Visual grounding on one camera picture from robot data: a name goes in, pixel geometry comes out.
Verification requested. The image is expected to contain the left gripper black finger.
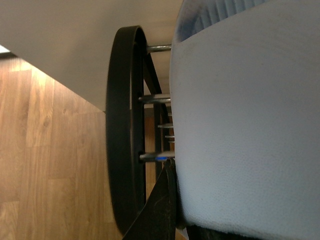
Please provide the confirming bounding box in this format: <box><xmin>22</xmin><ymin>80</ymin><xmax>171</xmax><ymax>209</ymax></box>
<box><xmin>123</xmin><ymin>159</ymin><xmax>177</xmax><ymax>240</ymax></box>

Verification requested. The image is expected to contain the black metal shoe rack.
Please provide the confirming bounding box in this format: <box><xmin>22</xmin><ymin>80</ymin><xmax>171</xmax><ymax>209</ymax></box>
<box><xmin>106</xmin><ymin>25</ymin><xmax>174</xmax><ymax>237</ymax></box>

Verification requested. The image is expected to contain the light blue slide sandal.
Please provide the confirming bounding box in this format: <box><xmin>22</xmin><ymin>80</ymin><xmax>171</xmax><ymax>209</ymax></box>
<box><xmin>169</xmin><ymin>0</ymin><xmax>320</xmax><ymax>240</ymax></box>

